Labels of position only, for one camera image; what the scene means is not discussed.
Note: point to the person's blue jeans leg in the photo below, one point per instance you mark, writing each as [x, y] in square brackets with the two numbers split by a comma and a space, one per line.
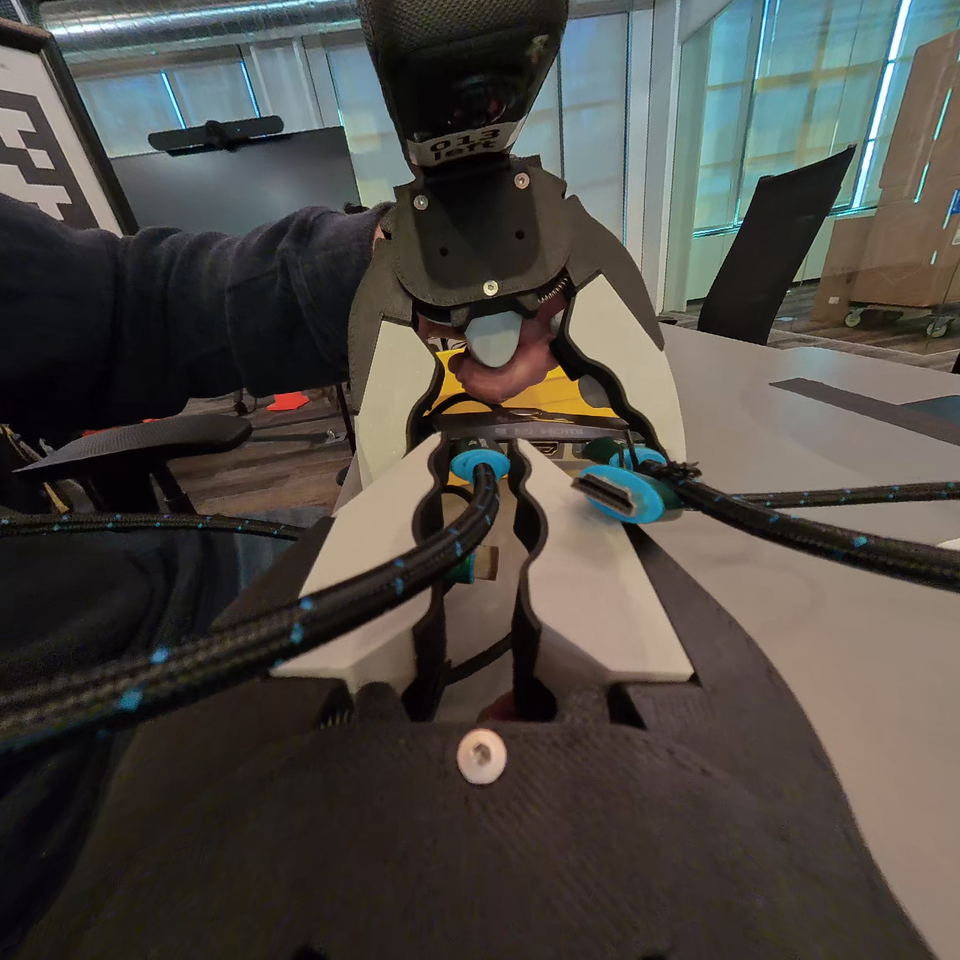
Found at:
[277, 562]

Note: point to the yellow plastic bin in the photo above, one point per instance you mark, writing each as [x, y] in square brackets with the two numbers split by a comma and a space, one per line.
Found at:
[547, 390]

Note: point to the orange traffic cone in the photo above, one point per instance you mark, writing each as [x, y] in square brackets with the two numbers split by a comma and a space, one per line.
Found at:
[286, 403]

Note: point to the cardboard boxes on cart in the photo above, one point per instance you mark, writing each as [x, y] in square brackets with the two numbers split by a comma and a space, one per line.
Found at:
[900, 247]

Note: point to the silver ventilation duct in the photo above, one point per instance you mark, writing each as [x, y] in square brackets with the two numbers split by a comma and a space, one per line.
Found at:
[187, 22]

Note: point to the large black wall display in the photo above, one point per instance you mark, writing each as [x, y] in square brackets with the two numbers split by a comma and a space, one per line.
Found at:
[225, 187]

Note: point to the person's left hand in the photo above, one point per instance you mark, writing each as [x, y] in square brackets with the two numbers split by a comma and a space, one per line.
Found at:
[495, 382]

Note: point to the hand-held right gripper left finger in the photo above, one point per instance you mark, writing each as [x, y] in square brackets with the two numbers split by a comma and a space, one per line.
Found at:
[360, 517]

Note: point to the black standing panel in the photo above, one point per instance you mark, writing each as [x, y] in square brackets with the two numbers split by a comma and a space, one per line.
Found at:
[772, 247]

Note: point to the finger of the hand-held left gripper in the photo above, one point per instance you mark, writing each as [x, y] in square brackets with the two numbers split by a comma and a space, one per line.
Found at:
[386, 390]
[637, 360]

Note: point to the framed marker sign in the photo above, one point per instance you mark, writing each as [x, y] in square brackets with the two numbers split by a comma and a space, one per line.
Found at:
[30, 150]

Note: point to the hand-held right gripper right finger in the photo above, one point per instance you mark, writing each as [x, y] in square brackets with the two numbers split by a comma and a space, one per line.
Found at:
[600, 615]

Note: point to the black video bar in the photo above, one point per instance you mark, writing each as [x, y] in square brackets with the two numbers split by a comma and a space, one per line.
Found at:
[217, 135]

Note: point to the person's dark sweater torso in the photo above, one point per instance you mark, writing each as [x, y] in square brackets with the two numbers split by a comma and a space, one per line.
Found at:
[90, 600]

